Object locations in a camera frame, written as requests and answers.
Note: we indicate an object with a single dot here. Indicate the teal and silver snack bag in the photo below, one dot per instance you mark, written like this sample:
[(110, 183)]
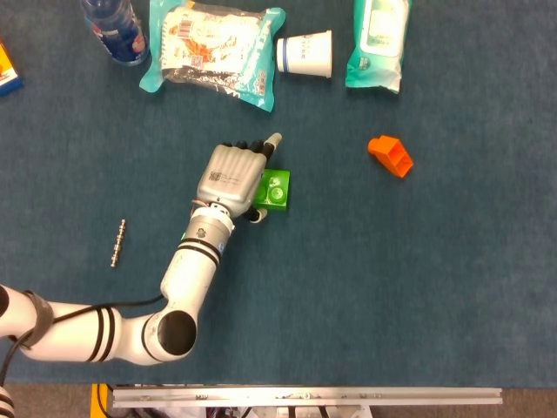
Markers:
[(209, 48)]

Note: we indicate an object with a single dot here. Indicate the green toy brick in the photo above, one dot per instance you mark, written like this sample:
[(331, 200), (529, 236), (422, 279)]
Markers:
[(278, 191)]

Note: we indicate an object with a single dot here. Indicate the blue label drink bottle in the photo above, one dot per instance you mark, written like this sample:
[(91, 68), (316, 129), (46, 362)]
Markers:
[(117, 35)]

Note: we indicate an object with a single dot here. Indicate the dark blue felt table cover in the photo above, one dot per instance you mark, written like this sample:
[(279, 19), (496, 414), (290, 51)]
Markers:
[(348, 283)]

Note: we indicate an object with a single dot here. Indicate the orange and blue carton box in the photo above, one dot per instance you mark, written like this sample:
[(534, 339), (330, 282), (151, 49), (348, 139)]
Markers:
[(6, 74)]

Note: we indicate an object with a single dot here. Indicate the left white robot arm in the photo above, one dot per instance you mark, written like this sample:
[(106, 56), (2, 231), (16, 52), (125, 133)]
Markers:
[(187, 270)]

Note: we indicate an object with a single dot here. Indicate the aluminium profile rail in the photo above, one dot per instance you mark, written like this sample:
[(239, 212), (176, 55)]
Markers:
[(304, 397)]

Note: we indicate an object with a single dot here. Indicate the white paper cup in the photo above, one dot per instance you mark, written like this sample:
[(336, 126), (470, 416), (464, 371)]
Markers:
[(306, 54)]

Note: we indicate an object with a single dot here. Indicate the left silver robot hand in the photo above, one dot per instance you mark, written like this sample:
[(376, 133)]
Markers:
[(230, 178)]

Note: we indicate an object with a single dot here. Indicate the yellow frame post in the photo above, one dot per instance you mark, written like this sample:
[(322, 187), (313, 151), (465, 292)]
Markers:
[(95, 400)]

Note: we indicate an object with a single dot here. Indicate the orange toy brick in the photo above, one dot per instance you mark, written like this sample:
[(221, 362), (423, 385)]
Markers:
[(389, 157)]

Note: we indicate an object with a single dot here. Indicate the teal wet wipes pack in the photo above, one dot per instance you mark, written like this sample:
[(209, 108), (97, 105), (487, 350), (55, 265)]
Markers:
[(378, 48)]

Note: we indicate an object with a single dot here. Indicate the beaded silver metal rod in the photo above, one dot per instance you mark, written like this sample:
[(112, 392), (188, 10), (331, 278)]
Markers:
[(118, 244)]

